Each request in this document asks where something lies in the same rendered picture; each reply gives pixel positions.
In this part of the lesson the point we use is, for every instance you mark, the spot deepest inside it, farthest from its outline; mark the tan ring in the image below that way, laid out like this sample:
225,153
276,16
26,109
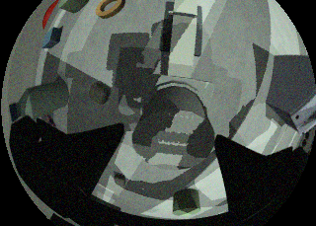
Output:
110,12

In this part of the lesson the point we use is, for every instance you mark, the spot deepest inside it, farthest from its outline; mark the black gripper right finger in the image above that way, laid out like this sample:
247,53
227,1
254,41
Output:
242,169

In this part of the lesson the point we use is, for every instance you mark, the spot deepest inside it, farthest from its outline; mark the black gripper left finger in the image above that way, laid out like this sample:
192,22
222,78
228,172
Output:
84,154

